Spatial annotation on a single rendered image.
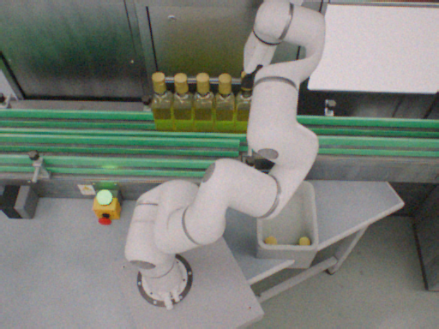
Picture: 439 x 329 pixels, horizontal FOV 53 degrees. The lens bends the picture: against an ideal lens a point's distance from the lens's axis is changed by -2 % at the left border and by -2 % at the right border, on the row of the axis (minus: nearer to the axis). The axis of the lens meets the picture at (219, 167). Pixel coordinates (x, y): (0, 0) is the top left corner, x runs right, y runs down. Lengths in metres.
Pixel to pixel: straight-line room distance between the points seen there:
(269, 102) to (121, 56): 0.70
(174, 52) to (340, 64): 0.48
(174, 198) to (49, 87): 0.77
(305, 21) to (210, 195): 0.39
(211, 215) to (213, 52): 0.62
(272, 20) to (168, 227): 0.45
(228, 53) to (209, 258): 0.58
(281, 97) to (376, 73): 0.64
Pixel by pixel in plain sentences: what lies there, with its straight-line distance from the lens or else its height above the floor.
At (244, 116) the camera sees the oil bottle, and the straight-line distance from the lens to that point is 1.24.
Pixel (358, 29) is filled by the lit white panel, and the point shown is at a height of 1.23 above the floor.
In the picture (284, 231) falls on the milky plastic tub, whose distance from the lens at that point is 1.37.
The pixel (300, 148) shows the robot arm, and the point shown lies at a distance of 0.79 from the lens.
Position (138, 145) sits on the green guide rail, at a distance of 1.33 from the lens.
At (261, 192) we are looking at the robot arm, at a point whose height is 1.31.
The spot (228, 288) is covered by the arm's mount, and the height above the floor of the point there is 0.82.
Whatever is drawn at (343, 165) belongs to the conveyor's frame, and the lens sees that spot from 1.43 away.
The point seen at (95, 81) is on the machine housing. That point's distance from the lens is 1.49.
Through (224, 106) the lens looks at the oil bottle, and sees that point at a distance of 1.22.
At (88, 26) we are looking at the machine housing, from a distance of 1.33.
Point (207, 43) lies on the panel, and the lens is 1.26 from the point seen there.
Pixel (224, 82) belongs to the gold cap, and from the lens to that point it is 1.16.
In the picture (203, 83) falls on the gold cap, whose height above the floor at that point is 1.16.
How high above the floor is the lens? 2.02
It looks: 58 degrees down
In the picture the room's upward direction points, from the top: straight up
